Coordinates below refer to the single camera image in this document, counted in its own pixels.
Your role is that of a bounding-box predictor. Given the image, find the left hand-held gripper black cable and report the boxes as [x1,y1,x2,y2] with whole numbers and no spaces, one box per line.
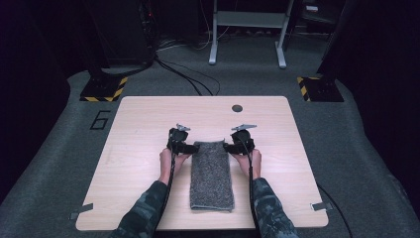
[152,140,177,238]

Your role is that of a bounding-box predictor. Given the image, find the grey towel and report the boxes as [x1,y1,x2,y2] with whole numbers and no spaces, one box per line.
[189,139,236,212]

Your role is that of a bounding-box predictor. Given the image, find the black floor cables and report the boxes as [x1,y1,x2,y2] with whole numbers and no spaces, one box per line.
[153,55,222,97]

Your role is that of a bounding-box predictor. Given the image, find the thin black floor cable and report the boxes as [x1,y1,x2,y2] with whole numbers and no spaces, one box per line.
[316,182,354,238]

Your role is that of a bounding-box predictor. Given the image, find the hand-held gripper black cable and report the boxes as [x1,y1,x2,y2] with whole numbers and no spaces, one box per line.
[242,135,263,238]
[152,140,177,238]

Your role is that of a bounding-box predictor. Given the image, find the black equipment cabinet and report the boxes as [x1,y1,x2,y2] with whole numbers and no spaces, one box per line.
[86,0,157,68]

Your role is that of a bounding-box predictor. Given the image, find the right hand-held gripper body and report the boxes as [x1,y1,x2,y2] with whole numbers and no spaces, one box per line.
[230,123,259,156]

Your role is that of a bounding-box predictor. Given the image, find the person's left hand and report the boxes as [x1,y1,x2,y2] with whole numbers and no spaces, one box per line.
[158,147,193,185]

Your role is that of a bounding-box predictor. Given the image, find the grey tape strip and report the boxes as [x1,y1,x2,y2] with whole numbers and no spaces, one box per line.
[69,202,94,221]
[310,201,334,212]

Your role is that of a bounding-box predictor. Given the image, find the right hand-held gripper black cable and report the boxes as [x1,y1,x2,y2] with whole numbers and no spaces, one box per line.
[242,135,263,238]

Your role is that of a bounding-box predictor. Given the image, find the person's right hand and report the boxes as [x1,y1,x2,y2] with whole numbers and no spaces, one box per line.
[230,148,263,180]

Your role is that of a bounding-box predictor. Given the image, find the white metal desk frame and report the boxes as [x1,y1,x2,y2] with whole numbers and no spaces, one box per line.
[208,0,295,69]

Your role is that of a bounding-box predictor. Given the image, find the white floor cables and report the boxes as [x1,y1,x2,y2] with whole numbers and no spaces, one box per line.
[156,13,232,53]

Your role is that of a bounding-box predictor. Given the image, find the black stand base hazard striped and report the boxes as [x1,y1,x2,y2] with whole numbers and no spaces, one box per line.
[295,75,345,103]
[79,75,129,103]

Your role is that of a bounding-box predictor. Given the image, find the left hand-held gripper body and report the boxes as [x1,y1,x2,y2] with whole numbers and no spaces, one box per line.
[166,123,192,156]

